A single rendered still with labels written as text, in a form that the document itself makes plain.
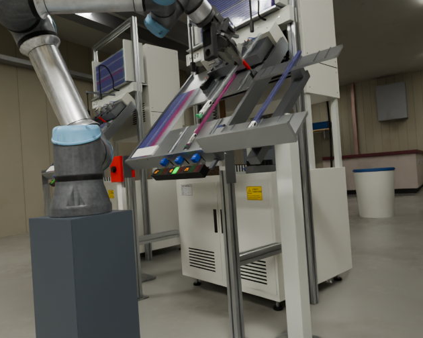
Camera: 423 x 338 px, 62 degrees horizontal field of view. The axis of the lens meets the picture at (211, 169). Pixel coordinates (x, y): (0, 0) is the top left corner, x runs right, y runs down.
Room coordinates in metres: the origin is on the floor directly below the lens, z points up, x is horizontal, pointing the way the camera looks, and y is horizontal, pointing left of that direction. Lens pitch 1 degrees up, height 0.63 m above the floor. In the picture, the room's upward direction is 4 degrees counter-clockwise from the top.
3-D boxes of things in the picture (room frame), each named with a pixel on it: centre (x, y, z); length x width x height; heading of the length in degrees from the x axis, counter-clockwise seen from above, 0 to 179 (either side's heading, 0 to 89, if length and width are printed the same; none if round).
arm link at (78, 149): (0.91, 0.34, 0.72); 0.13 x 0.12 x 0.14; 6
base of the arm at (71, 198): (0.90, 0.34, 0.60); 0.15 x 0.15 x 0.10
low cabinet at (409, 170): (8.10, -3.83, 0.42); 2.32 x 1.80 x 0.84; 145
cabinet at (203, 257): (1.98, -0.26, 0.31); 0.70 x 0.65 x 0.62; 41
